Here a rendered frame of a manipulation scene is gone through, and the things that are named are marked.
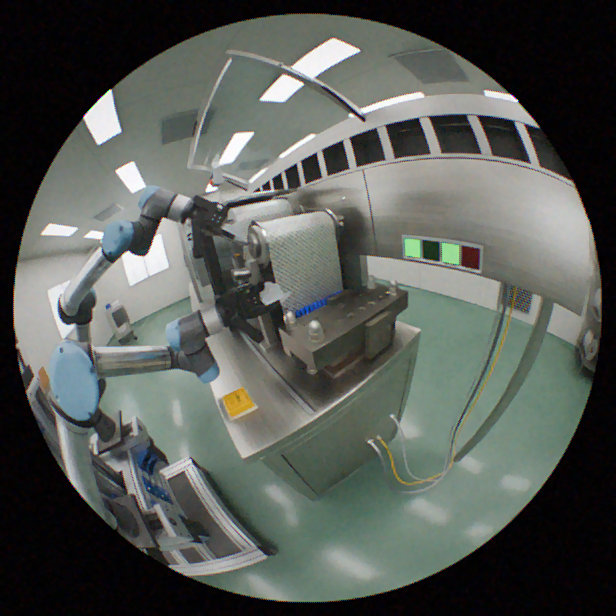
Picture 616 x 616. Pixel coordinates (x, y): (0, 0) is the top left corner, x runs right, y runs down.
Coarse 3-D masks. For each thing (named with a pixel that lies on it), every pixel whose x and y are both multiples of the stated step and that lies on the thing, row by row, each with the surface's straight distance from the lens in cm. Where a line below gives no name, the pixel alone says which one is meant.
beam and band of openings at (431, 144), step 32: (448, 96) 64; (480, 96) 64; (352, 128) 75; (384, 128) 67; (416, 128) 71; (448, 128) 67; (480, 128) 59; (512, 128) 67; (288, 160) 104; (320, 160) 85; (352, 160) 73; (384, 160) 74; (512, 160) 56; (544, 160) 68; (256, 192) 149
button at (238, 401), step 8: (232, 392) 57; (240, 392) 56; (224, 400) 56; (232, 400) 55; (240, 400) 54; (248, 400) 53; (232, 408) 53; (240, 408) 53; (248, 408) 54; (232, 416) 54
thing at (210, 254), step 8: (208, 240) 84; (208, 248) 84; (208, 256) 84; (216, 256) 85; (208, 264) 85; (216, 264) 85; (208, 272) 99; (216, 272) 85; (216, 280) 86; (224, 280) 86; (216, 288) 86; (224, 288) 87; (232, 328) 92
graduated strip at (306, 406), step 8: (248, 344) 79; (256, 352) 73; (264, 360) 68; (272, 368) 63; (280, 376) 60; (280, 384) 57; (288, 384) 57; (288, 392) 54; (296, 392) 54; (296, 400) 52; (304, 400) 52; (304, 408) 50; (312, 408) 50
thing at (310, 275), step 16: (288, 256) 58; (304, 256) 61; (320, 256) 64; (336, 256) 68; (288, 272) 58; (304, 272) 61; (320, 272) 65; (336, 272) 69; (288, 288) 59; (304, 288) 62; (320, 288) 66; (336, 288) 70; (288, 304) 60; (304, 304) 63
